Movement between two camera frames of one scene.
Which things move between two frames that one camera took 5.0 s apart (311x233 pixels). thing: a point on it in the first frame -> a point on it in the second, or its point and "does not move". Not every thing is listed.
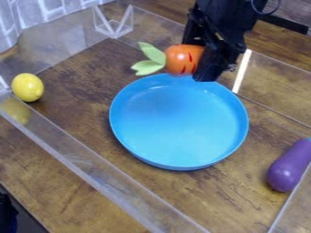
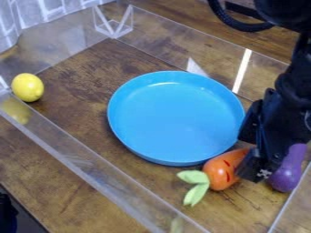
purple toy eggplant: (287, 170) does not move
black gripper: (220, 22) -> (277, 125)
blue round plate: (178, 124) does not move
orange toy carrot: (179, 60) -> (219, 176)
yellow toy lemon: (27, 87) does not move
